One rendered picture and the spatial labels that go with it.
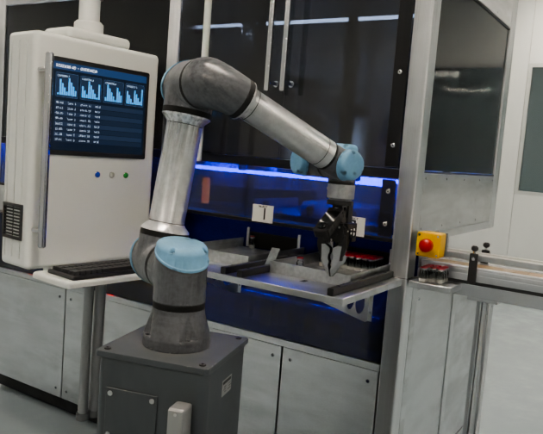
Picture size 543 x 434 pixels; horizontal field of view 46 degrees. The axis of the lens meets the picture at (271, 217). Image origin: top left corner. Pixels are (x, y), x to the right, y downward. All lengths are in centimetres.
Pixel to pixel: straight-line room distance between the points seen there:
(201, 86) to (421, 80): 78
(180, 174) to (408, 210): 76
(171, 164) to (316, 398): 103
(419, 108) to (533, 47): 475
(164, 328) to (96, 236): 95
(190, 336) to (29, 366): 185
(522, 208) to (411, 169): 465
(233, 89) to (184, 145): 19
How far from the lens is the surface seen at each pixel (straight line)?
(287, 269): 187
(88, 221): 228
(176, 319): 141
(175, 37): 251
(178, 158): 152
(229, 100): 143
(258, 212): 222
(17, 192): 221
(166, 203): 152
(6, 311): 328
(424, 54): 199
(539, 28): 671
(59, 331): 300
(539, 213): 655
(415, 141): 197
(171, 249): 139
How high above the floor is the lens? 123
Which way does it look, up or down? 6 degrees down
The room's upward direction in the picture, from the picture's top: 4 degrees clockwise
